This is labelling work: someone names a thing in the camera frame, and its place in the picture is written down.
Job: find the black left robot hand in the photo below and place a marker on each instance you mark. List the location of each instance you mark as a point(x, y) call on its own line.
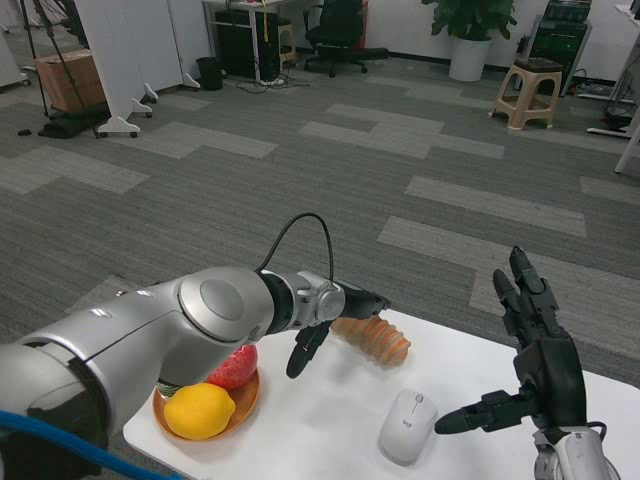
point(360, 302)

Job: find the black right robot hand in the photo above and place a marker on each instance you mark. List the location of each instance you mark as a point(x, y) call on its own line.
point(552, 375)

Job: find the ridged brown bread loaf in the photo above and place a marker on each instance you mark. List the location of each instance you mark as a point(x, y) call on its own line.
point(380, 342)

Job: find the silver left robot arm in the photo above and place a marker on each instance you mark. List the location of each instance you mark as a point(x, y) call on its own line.
point(215, 305)

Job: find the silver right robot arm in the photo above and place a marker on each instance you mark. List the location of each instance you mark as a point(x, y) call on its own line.
point(580, 455)

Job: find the white computer mouse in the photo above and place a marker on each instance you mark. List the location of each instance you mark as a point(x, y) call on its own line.
point(405, 430)

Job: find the red apple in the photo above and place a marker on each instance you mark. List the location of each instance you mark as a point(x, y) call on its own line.
point(235, 370)

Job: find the orange round plate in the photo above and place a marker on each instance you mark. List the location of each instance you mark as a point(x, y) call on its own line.
point(247, 405)

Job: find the yellow lemon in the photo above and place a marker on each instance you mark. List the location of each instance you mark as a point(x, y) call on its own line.
point(200, 412)

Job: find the white office desk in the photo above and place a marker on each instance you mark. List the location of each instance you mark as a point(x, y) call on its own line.
point(259, 60)
point(607, 131)
point(627, 150)

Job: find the white power strip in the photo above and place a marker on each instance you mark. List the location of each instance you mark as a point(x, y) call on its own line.
point(270, 80)

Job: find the white plant pot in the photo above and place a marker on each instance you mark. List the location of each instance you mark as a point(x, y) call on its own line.
point(470, 60)

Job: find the black waste bin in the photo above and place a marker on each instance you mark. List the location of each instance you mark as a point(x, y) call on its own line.
point(209, 75)

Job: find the black office chair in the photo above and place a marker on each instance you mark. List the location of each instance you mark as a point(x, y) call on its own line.
point(340, 25)

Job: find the black computer tower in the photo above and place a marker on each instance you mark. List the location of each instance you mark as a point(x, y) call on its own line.
point(240, 45)

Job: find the narrow tan stool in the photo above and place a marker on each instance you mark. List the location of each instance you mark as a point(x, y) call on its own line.
point(286, 27)

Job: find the beige stool brown seat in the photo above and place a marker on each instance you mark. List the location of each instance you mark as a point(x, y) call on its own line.
point(537, 75)

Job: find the green potted plant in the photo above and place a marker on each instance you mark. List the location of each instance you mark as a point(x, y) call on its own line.
point(470, 17)

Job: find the black green server rack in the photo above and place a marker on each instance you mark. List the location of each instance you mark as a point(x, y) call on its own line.
point(555, 45)

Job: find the large white rolling partition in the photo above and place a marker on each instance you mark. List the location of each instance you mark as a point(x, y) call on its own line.
point(130, 50)

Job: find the black bag on floor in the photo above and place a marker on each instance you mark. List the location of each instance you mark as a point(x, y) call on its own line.
point(65, 125)

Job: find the brown cardboard box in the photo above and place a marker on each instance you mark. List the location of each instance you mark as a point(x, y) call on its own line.
point(65, 80)

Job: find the white rolling board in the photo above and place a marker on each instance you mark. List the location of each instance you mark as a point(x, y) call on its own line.
point(10, 60)

